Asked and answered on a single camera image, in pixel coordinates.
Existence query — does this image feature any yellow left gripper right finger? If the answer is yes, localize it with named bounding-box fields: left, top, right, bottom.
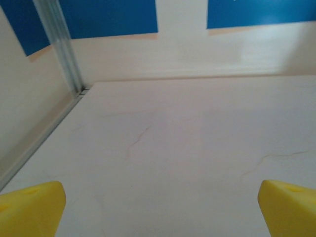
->
left=257, top=179, right=316, bottom=237

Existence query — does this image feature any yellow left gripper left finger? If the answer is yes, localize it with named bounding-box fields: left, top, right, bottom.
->
left=0, top=180, right=67, bottom=237

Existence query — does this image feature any aluminium table side rail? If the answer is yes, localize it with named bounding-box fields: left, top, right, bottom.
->
left=0, top=88, right=92, bottom=192

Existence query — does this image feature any aluminium frame post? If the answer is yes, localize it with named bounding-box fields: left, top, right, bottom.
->
left=33, top=0, right=86, bottom=96

